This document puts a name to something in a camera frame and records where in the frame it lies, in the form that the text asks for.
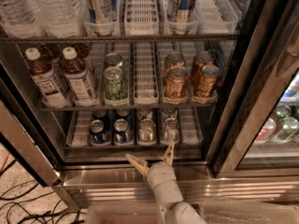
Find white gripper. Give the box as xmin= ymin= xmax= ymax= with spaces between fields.
xmin=125 ymin=143 xmax=183 ymax=207

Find silver 7up can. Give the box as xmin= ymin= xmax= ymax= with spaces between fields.
xmin=138 ymin=119 xmax=156 ymax=142

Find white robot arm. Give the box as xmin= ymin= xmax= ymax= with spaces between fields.
xmin=125 ymin=143 xmax=206 ymax=224

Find front right silver can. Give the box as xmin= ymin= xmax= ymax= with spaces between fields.
xmin=162 ymin=118 xmax=179 ymax=142

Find rear right silver can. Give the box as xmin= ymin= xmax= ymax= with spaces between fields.
xmin=162 ymin=107 xmax=178 ymax=120

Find front left blue can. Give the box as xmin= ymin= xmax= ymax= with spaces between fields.
xmin=89 ymin=119 xmax=109 ymax=144

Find rear left blue can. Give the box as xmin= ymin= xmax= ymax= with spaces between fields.
xmin=93 ymin=109 xmax=109 ymax=129

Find front left gold can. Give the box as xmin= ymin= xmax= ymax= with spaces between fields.
xmin=164 ymin=65 xmax=189 ymax=99

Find gold can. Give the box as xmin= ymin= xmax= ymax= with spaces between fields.
xmin=164 ymin=65 xmax=189 ymax=99
xmin=191 ymin=50 xmax=214 ymax=84
xmin=193 ymin=65 xmax=221 ymax=98
xmin=164 ymin=51 xmax=185 ymax=76

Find front green can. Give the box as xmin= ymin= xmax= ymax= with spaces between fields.
xmin=104 ymin=66 xmax=128 ymax=101

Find front right gold can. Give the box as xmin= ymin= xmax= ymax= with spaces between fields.
xmin=193 ymin=65 xmax=221 ymax=98

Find rear left gold can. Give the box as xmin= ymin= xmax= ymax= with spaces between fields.
xmin=164 ymin=51 xmax=185 ymax=76

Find stainless steel display fridge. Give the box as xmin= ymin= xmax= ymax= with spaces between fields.
xmin=0 ymin=0 xmax=299 ymax=208

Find rear right gold can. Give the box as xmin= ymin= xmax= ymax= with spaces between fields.
xmin=191 ymin=50 xmax=214 ymax=84

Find red white can behind glass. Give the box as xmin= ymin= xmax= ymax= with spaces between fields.
xmin=255 ymin=118 xmax=277 ymax=143

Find green can behind glass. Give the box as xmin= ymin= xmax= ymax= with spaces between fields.
xmin=272 ymin=117 xmax=299 ymax=144

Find right tall silver blue can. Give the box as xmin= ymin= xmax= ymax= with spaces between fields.
xmin=166 ymin=0 xmax=195 ymax=35

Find tall silver blue can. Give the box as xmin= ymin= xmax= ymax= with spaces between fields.
xmin=86 ymin=0 xmax=117 ymax=35
xmin=166 ymin=0 xmax=195 ymax=35

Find left tall silver blue can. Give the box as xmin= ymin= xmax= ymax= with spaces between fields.
xmin=86 ymin=0 xmax=117 ymax=35

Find left clear plastic bin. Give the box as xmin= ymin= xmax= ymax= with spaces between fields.
xmin=84 ymin=202 xmax=158 ymax=224

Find clear plastic bin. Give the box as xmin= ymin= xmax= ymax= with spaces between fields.
xmin=84 ymin=202 xmax=158 ymax=224
xmin=199 ymin=201 xmax=299 ymax=224

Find right clear plastic bin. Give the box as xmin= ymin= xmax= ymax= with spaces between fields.
xmin=199 ymin=201 xmax=299 ymax=224

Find right front tea bottle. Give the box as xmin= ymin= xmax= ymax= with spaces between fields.
xmin=63 ymin=47 xmax=96 ymax=102

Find tea bottle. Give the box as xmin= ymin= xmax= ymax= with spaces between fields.
xmin=25 ymin=48 xmax=68 ymax=108
xmin=63 ymin=47 xmax=96 ymax=102

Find left front tea bottle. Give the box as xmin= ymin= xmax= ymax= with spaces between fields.
xmin=25 ymin=48 xmax=68 ymax=108

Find right clear water bottle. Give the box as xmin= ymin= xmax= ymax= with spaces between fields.
xmin=36 ymin=0 xmax=81 ymax=38

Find clear water bottle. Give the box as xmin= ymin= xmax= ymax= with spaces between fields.
xmin=0 ymin=0 xmax=44 ymax=38
xmin=36 ymin=0 xmax=81 ymax=38

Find left clear water bottle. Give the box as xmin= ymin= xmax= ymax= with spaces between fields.
xmin=0 ymin=0 xmax=44 ymax=38

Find black floor cables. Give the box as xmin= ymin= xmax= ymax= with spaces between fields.
xmin=0 ymin=159 xmax=87 ymax=224

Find middle wire shelf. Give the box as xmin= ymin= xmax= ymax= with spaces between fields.
xmin=37 ymin=103 xmax=216 ymax=112

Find wire shelf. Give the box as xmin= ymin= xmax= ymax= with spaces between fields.
xmin=0 ymin=32 xmax=240 ymax=44
xmin=37 ymin=103 xmax=216 ymax=112

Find top wire shelf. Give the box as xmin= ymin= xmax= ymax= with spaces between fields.
xmin=0 ymin=32 xmax=240 ymax=44

